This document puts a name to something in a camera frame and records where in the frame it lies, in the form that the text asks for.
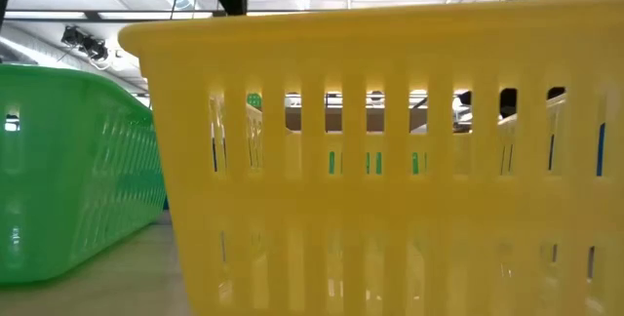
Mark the yellow plastic basket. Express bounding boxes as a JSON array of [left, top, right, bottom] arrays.
[[118, 0, 624, 316]]

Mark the green plastic basket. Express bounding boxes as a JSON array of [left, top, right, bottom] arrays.
[[0, 63, 169, 286]]

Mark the black ceiling spotlight cluster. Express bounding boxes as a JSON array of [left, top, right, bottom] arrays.
[[59, 24, 110, 62]]

